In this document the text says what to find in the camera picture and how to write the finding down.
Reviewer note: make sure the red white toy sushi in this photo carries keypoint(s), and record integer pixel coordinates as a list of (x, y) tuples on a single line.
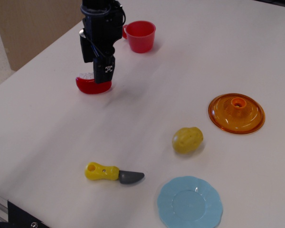
[(86, 84)]

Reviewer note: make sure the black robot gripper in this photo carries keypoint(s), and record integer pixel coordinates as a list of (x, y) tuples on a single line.
[(101, 30)]

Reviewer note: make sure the black corner bracket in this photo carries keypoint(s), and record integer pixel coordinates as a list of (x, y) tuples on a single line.
[(22, 219)]

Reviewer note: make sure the red plastic cup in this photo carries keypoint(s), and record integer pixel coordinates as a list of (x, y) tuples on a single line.
[(140, 35)]

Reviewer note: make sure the orange transparent pot lid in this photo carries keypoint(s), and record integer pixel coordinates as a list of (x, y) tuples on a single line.
[(236, 113)]

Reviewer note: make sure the yellow handled toy knife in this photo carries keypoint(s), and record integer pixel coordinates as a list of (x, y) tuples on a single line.
[(95, 171)]

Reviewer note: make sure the yellow toy potato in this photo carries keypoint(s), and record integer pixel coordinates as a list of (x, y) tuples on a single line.
[(187, 139)]

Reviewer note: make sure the light blue plastic plate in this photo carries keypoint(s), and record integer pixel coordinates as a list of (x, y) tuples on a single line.
[(189, 202)]

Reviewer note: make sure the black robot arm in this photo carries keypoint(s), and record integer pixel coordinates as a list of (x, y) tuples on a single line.
[(102, 5)]

